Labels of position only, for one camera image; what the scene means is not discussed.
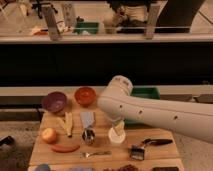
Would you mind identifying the black handled peeler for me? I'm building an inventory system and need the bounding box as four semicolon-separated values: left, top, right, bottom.
142;139;173;146

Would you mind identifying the black office chair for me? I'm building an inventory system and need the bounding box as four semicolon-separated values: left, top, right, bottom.
32;0;58;19

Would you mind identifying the black object on floor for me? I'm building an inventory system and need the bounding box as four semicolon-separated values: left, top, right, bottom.
0;136;14;146

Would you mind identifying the green plastic tray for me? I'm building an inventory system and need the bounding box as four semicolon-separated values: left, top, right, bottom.
124;87;160;127

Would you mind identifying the green bin in background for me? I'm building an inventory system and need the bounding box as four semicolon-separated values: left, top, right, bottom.
74;22;99;34

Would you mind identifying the metal fork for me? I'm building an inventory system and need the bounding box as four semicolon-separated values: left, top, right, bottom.
80;151;111;158

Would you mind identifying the purple bowl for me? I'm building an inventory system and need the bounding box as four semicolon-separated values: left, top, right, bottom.
42;91;67;113

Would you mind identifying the metal cup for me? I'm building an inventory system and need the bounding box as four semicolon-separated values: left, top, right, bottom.
82;129;95;145

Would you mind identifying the white plastic cup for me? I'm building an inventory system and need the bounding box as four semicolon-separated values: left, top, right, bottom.
108;127;126;144

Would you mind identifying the dark brown block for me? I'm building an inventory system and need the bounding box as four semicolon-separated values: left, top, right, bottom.
152;167;179;171

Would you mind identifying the blue round object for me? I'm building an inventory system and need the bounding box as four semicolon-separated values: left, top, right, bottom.
34;164;51;171

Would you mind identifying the grey metal post left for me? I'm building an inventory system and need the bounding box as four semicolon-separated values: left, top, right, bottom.
43;7;61;41

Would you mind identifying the seated person in background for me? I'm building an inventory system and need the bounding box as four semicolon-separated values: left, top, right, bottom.
103;0;152;34

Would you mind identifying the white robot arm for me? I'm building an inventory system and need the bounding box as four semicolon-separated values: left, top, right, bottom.
97;75;213;144

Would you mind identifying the yellow banana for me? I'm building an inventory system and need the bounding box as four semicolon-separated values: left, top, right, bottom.
57;113;73;137

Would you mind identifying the blue flat object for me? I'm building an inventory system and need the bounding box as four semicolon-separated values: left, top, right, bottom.
68;167;93;171

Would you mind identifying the red yellow apple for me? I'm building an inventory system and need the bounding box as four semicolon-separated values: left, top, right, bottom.
41;128;57;144

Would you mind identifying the grey metal post right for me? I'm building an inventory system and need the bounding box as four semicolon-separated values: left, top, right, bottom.
145;3;160;39

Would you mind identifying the black metal brush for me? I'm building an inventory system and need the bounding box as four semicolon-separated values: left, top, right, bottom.
130;146;145;161

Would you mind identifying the red brown snack pile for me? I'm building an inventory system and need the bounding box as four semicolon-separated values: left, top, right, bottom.
103;164;139;171

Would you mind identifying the orange bowl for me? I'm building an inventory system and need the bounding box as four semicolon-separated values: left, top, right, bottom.
74;87;96;107

